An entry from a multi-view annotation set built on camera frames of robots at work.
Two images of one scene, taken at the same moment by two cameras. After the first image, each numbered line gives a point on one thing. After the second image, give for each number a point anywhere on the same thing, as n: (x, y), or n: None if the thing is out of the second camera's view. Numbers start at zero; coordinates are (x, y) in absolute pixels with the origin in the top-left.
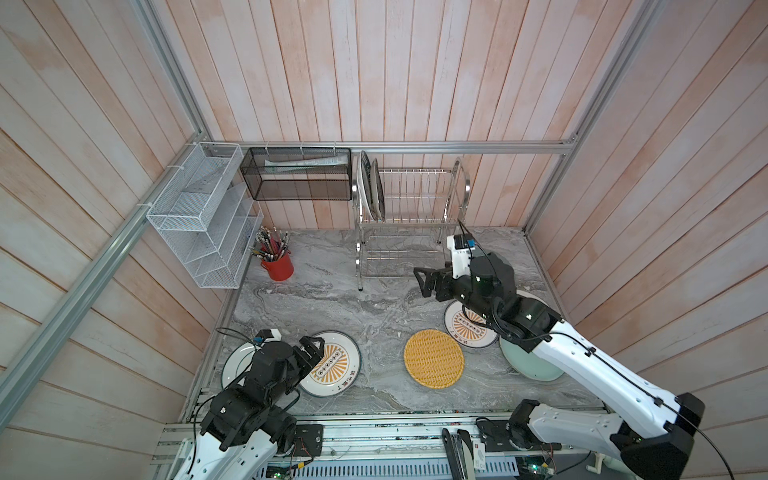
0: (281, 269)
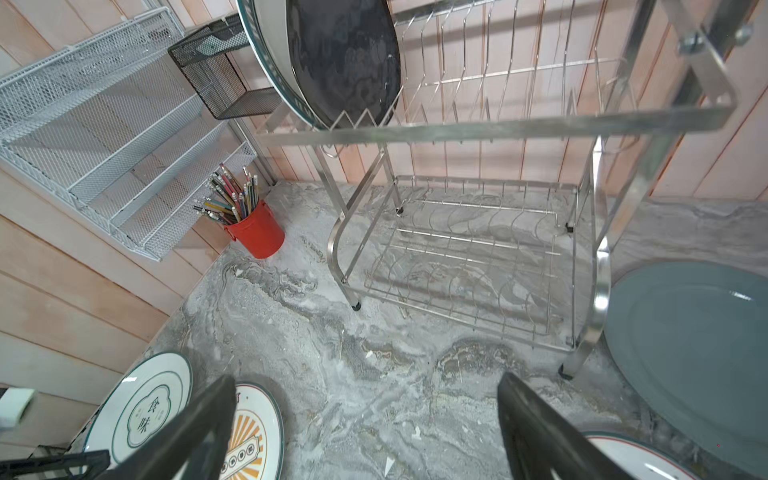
0: (259, 232)
